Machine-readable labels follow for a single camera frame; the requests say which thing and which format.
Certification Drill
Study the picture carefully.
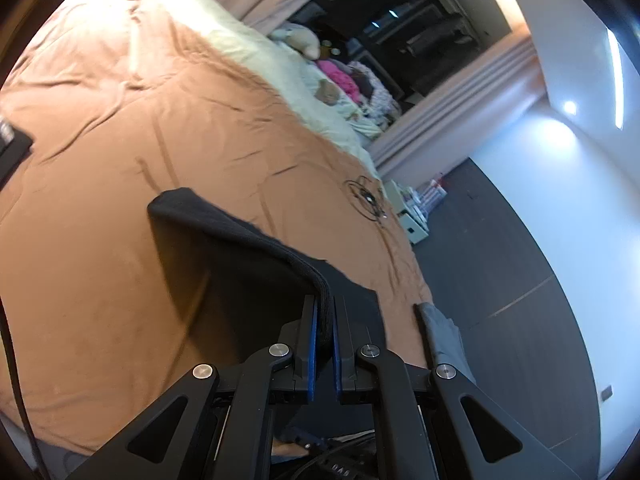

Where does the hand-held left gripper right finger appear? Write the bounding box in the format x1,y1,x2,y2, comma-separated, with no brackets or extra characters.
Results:
333,295,583,480

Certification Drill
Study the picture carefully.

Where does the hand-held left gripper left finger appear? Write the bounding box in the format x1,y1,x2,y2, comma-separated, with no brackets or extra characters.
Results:
65,295,318,480

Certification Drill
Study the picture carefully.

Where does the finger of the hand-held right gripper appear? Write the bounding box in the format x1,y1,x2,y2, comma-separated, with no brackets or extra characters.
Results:
284,427,332,457

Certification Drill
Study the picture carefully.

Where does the black teddy bear print t-shirt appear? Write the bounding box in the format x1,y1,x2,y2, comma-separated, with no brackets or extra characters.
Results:
147,187,388,406

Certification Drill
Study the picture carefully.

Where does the grey cloth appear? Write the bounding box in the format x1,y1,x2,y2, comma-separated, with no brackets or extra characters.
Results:
416,301,477,382

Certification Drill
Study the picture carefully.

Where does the white bedside cabinet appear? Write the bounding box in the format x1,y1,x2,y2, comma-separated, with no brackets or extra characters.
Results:
384,180,431,245

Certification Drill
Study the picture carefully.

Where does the pink striped box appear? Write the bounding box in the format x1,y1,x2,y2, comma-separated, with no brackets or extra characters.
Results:
419,174,449,207

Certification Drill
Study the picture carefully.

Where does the brown teddy bear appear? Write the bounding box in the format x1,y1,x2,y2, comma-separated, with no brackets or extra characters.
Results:
317,80,342,105

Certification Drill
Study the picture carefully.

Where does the pink cloth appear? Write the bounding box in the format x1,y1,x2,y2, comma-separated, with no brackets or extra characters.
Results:
316,59,361,101

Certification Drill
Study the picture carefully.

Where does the orange-brown bed blanket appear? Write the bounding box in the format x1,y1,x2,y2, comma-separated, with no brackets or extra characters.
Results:
0,0,436,461

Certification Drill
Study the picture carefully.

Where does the cream duvet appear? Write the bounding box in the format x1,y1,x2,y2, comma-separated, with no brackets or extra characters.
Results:
135,0,382,177

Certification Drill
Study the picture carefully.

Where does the beige plush toy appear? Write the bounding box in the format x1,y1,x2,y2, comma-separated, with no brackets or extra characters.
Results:
270,22,322,59

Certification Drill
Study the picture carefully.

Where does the dark window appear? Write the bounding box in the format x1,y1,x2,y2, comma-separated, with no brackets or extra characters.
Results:
295,0,512,98

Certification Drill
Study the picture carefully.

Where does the black flat object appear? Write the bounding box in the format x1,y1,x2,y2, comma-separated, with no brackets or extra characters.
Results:
0,116,37,192

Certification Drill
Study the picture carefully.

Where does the ceiling strip light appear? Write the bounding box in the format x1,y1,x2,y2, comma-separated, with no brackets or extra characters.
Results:
606,27,625,131

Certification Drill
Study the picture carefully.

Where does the coiled black cable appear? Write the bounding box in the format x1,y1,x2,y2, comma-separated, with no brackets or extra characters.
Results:
344,175,390,222

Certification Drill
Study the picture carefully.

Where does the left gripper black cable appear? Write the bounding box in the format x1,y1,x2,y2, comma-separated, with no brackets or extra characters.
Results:
0,292,50,480

